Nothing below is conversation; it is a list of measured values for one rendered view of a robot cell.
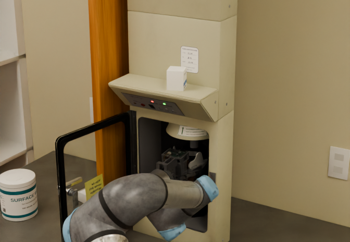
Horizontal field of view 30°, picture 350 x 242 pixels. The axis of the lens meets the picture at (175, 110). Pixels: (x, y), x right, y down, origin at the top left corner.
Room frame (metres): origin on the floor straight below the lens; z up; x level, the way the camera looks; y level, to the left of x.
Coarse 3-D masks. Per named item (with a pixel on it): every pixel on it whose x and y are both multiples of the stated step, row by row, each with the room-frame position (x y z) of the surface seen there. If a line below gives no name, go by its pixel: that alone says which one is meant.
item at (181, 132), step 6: (168, 126) 1.97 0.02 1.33; (174, 126) 1.94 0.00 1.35; (180, 126) 1.93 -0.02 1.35; (186, 126) 1.92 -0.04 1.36; (168, 132) 1.95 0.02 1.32; (174, 132) 1.93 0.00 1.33; (180, 132) 1.92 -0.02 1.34; (186, 132) 1.91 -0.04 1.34; (192, 132) 1.91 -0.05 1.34; (198, 132) 1.91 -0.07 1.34; (204, 132) 1.91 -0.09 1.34; (180, 138) 1.91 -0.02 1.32; (186, 138) 1.90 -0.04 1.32; (192, 138) 1.90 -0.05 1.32; (198, 138) 1.90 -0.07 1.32; (204, 138) 1.91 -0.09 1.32
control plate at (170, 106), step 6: (126, 96) 1.90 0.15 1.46; (132, 96) 1.88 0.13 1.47; (138, 96) 1.87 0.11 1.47; (132, 102) 1.92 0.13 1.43; (138, 102) 1.90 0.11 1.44; (144, 102) 1.88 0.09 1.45; (150, 102) 1.87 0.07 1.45; (156, 102) 1.85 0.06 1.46; (162, 102) 1.83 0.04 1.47; (168, 102) 1.81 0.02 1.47; (150, 108) 1.91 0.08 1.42; (156, 108) 1.89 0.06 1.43; (162, 108) 1.87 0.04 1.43; (168, 108) 1.85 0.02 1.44; (174, 108) 1.83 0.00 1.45; (180, 114) 1.85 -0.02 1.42
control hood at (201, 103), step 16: (128, 80) 1.91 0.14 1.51; (144, 80) 1.91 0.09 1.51; (160, 80) 1.91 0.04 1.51; (144, 96) 1.85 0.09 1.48; (160, 96) 1.80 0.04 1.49; (176, 96) 1.77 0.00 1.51; (192, 96) 1.76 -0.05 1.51; (208, 96) 1.77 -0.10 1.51; (192, 112) 1.81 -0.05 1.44; (208, 112) 1.77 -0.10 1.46
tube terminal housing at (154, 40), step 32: (128, 32) 1.99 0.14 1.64; (160, 32) 1.93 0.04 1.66; (192, 32) 1.88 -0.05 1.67; (224, 32) 1.85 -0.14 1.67; (160, 64) 1.93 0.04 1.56; (224, 64) 1.86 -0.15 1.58; (224, 96) 1.86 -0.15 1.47; (224, 128) 1.87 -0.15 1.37; (224, 160) 1.88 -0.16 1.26; (224, 192) 1.88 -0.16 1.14; (224, 224) 1.89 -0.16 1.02
